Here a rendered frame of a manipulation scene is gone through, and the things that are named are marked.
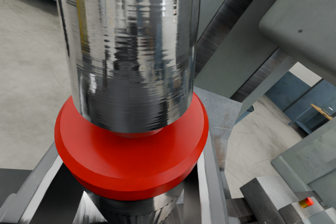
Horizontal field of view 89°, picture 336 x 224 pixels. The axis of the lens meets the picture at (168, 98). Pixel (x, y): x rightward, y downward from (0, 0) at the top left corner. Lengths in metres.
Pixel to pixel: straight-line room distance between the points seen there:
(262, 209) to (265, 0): 0.52
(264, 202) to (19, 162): 1.39
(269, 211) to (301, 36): 0.43
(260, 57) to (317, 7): 0.27
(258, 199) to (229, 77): 0.35
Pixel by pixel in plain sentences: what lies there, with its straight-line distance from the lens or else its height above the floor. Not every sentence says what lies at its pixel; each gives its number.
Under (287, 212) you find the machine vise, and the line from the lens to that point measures 0.57.
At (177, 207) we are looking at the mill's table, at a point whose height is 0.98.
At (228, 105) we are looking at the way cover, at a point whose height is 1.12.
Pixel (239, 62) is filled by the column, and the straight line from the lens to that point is 0.54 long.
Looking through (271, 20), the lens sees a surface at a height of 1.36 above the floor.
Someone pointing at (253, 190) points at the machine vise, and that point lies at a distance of 0.60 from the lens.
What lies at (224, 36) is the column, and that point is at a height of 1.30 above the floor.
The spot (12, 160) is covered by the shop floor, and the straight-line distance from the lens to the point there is 1.54.
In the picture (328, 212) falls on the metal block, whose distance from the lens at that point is 0.60.
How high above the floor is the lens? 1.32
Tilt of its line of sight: 29 degrees down
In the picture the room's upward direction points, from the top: 35 degrees clockwise
